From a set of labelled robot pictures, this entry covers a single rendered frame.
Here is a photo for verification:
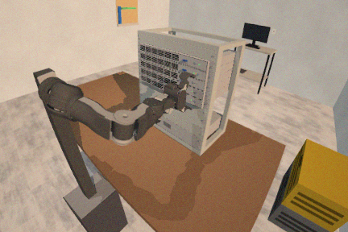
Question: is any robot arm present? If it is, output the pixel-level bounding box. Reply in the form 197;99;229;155
37;72;174;146

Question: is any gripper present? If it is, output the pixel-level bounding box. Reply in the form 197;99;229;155
163;72;196;112

